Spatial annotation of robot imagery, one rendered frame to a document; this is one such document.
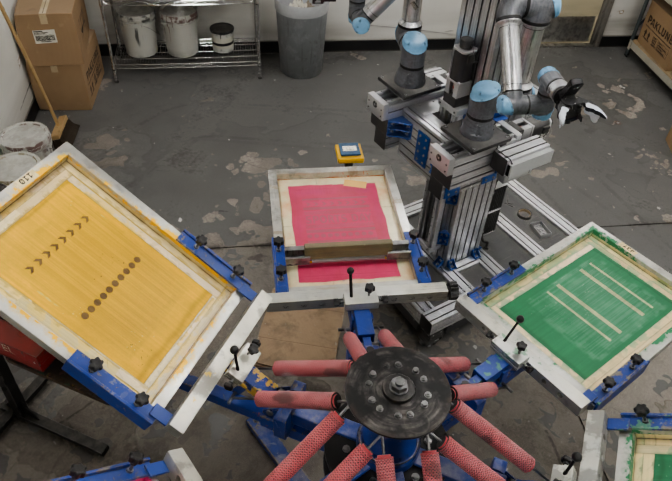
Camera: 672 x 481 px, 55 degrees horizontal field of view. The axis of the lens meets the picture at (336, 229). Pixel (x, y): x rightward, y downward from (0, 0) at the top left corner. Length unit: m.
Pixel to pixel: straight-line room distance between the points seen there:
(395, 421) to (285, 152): 3.32
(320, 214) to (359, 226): 0.18
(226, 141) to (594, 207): 2.70
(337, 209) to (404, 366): 1.16
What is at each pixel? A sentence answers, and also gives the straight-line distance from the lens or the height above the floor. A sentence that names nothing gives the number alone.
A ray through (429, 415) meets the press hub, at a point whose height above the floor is 1.31.
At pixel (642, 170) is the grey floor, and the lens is 5.40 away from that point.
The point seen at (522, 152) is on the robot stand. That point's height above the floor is 1.18.
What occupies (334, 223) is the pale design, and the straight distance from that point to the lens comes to 2.83.
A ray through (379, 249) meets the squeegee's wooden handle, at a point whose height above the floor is 1.03.
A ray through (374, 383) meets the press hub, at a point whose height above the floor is 1.31.
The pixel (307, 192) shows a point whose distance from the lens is 2.99.
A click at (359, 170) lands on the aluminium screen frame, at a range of 3.08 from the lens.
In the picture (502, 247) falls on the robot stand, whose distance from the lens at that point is 3.99.
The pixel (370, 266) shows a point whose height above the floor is 0.95.
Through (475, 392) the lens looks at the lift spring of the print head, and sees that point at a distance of 2.09.
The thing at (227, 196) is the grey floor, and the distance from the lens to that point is 4.48.
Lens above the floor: 2.84
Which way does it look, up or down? 42 degrees down
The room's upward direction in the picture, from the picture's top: 4 degrees clockwise
